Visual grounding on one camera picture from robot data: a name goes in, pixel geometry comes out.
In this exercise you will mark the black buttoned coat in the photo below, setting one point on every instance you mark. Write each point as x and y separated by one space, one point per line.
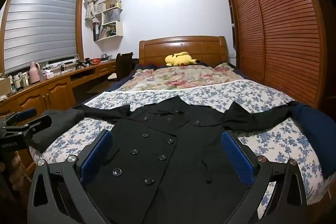
162 129

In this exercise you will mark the wooden window frame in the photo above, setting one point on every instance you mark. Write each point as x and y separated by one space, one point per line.
80 29

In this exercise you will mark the navy blue clothing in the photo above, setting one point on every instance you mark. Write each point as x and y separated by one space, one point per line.
315 129

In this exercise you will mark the dark grey folded clothing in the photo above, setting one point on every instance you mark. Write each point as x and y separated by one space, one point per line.
65 117

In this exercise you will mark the wooden desk with cabinets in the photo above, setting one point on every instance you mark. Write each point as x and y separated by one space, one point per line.
57 90

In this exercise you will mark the wooden bed headboard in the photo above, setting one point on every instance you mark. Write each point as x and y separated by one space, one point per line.
199 48

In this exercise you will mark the silver pot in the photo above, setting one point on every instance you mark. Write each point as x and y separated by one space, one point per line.
105 56

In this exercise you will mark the white wall shelf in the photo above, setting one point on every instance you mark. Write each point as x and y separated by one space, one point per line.
120 28

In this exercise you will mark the red basket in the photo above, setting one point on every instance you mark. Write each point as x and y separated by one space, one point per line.
95 61

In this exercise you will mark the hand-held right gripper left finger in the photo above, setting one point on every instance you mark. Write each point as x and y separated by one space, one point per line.
95 153

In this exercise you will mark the pink floral quilt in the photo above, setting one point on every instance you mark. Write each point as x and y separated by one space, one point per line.
183 77

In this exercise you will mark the wooden slatted wardrobe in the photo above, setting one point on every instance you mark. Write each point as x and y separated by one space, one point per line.
283 29

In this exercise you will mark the white tissue box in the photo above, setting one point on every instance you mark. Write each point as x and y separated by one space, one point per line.
48 74

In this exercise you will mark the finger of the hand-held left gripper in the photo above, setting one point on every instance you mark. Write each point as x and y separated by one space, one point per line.
22 113
39 123

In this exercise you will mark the grey paper bag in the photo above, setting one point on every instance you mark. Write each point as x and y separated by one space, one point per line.
111 16

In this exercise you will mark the pink kettle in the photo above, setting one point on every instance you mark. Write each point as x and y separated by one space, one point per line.
35 74

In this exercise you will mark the dark chair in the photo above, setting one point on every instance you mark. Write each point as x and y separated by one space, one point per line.
123 64

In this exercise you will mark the black binders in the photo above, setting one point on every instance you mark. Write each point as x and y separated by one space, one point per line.
95 31

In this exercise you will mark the group of white bottles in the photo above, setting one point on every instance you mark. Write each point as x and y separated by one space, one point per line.
18 81

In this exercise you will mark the yellow plush toy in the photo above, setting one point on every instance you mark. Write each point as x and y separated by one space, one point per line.
178 59

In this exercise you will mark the grey window blind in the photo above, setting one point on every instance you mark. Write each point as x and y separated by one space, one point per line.
39 24

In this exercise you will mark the black gadget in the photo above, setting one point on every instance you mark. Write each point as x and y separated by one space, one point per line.
84 64

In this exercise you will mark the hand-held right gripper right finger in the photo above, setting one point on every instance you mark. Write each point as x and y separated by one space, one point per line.
236 155

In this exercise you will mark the person's left hand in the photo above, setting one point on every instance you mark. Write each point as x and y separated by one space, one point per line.
16 171

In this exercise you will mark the blue floral blanket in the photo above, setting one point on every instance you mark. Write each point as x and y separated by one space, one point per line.
275 140

